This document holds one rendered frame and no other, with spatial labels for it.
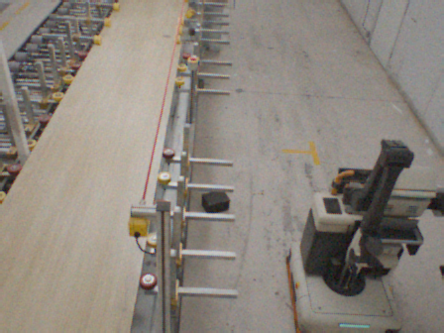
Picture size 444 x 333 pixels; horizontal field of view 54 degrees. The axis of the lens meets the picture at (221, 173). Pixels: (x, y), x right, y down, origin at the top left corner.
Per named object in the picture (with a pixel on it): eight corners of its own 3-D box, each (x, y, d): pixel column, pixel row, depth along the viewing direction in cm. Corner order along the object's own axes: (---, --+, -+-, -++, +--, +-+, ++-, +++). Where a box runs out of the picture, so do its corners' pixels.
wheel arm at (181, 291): (236, 293, 209) (237, 288, 207) (236, 299, 207) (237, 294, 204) (145, 289, 207) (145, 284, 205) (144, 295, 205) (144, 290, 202)
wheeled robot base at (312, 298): (283, 260, 328) (289, 237, 312) (367, 265, 330) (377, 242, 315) (295, 343, 275) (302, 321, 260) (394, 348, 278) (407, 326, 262)
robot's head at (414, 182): (380, 168, 214) (392, 163, 199) (421, 171, 215) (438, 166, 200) (380, 197, 212) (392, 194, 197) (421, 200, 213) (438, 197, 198)
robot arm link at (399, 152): (406, 132, 175) (382, 130, 174) (416, 156, 165) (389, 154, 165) (370, 202, 207) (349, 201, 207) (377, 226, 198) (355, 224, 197)
